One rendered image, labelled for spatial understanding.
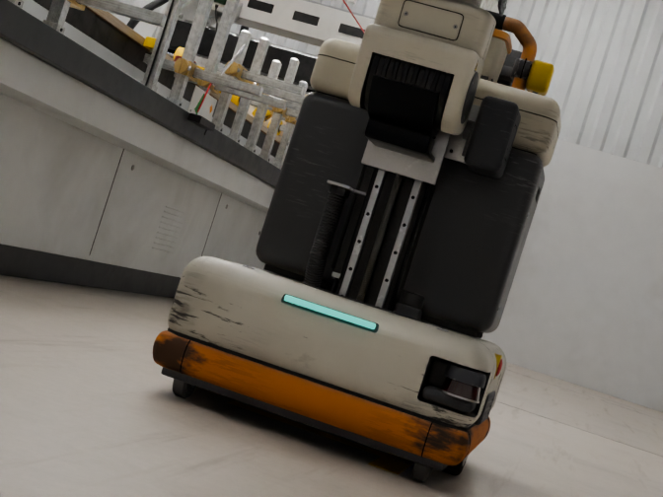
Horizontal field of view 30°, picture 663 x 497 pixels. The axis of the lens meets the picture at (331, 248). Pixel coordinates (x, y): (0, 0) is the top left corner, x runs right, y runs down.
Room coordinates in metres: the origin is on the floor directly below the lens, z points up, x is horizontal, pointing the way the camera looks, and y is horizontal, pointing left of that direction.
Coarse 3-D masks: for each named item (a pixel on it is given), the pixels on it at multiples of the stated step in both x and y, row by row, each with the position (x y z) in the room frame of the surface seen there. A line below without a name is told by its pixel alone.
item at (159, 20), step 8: (80, 0) 3.24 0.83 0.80; (88, 0) 3.24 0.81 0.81; (96, 0) 3.24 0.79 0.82; (104, 0) 3.23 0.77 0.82; (112, 0) 3.23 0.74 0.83; (96, 8) 3.26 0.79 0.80; (104, 8) 3.23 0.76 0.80; (112, 8) 3.22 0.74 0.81; (120, 8) 3.22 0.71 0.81; (128, 8) 3.22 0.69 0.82; (136, 8) 3.21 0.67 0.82; (128, 16) 3.22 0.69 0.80; (136, 16) 3.21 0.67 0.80; (144, 16) 3.21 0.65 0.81; (152, 16) 3.20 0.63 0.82; (160, 16) 3.20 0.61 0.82; (152, 24) 3.23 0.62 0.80; (160, 24) 3.20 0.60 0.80
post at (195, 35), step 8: (200, 0) 4.19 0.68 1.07; (208, 0) 4.19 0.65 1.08; (200, 8) 4.19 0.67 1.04; (208, 8) 4.19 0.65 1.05; (200, 16) 4.19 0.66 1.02; (208, 16) 4.22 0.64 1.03; (192, 24) 4.19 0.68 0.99; (200, 24) 4.19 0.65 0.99; (192, 32) 4.19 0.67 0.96; (200, 32) 4.19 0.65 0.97; (192, 40) 4.19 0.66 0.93; (200, 40) 4.22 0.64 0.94; (184, 48) 4.19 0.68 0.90; (192, 48) 4.19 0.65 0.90; (184, 56) 4.19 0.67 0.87; (192, 56) 4.19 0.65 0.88; (176, 80) 4.19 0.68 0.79; (184, 80) 4.19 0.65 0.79; (176, 88) 4.19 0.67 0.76; (184, 88) 4.21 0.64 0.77; (176, 96) 4.19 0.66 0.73
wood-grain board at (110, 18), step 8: (88, 8) 3.81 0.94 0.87; (104, 16) 3.92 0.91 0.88; (112, 16) 3.98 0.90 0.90; (112, 24) 3.99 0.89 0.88; (120, 24) 4.05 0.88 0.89; (120, 32) 4.10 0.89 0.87; (128, 32) 4.13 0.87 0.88; (136, 40) 4.21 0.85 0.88; (144, 40) 4.27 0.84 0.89; (144, 48) 4.33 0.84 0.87; (168, 56) 4.52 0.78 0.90; (216, 96) 5.15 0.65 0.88; (232, 104) 5.38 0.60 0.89; (248, 120) 5.67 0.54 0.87; (264, 128) 5.95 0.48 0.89
